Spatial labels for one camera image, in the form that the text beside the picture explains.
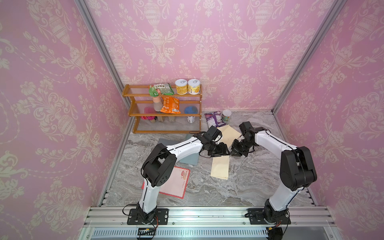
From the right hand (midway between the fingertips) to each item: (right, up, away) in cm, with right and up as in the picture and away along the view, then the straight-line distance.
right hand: (230, 153), depth 90 cm
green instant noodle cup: (+2, +24, +22) cm, 32 cm away
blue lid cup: (-25, +28, +19) cm, 42 cm away
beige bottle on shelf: (-46, +30, +7) cm, 55 cm away
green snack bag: (-41, +38, -1) cm, 56 cm away
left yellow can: (-29, +39, -3) cm, 49 cm away
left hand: (-3, -1, -4) cm, 5 cm away
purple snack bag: (-7, +21, +22) cm, 31 cm away
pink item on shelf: (-53, +27, +13) cm, 61 cm away
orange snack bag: (-38, +30, +10) cm, 50 cm away
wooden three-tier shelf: (-42, +24, +7) cm, 49 cm away
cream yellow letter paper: (-6, -8, -1) cm, 10 cm away
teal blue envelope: (-23, -5, +4) cm, 24 cm away
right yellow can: (-22, +39, -3) cm, 45 cm away
